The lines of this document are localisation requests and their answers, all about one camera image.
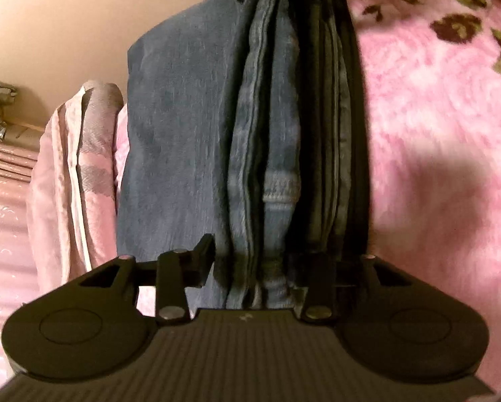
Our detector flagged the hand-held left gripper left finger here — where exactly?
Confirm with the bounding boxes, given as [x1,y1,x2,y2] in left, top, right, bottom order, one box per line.
[79,233,216,324]

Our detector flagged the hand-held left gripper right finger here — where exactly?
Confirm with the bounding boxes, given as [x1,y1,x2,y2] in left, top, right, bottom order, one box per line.
[291,251,419,324]

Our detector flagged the blue denim jeans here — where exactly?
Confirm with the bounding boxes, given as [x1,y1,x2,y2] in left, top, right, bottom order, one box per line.
[117,0,354,311]

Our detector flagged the folded pink towel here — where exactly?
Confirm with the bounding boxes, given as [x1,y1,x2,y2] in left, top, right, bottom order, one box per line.
[26,79,126,302]

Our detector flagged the pink floral blanket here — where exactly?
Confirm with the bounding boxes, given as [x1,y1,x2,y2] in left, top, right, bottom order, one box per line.
[114,0,501,386]

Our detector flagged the pink quilted bedding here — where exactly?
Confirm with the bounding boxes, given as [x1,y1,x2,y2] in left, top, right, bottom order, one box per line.
[0,136,44,371]

